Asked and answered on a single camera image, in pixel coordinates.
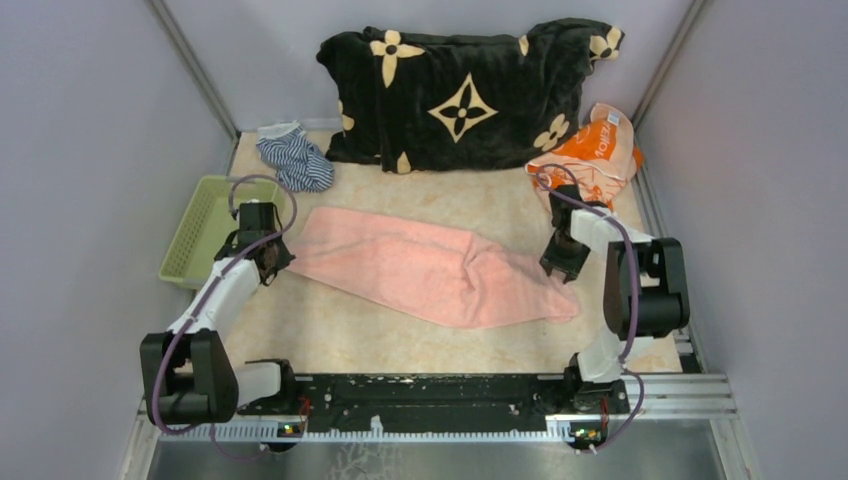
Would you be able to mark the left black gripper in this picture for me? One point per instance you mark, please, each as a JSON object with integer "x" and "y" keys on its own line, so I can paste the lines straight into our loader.
{"x": 283, "y": 258}

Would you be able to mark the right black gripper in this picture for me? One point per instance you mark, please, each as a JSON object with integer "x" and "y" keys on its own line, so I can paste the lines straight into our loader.
{"x": 571, "y": 268}

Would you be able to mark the pink towel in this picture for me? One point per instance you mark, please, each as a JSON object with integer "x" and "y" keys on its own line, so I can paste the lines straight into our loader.
{"x": 450, "y": 277}

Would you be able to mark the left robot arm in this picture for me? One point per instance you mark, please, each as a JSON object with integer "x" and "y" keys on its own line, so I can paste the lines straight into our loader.
{"x": 187, "y": 374}

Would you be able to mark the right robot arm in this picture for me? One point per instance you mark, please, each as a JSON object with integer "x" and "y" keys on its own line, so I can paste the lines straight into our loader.
{"x": 644, "y": 295}

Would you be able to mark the green plastic basket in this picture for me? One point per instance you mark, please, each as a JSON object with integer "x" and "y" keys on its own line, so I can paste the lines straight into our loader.
{"x": 207, "y": 225}

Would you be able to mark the blue striped cloth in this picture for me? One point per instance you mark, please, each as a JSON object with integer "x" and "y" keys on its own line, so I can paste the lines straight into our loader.
{"x": 299, "y": 163}

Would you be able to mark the orange white towel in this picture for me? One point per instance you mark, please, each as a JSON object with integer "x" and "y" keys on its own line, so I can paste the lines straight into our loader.
{"x": 601, "y": 158}

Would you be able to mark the black floral pillow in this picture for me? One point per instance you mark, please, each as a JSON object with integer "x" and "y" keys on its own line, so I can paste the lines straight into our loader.
{"x": 418, "y": 102}

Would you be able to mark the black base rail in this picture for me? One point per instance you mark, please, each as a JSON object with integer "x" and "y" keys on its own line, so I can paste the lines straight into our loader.
{"x": 449, "y": 403}

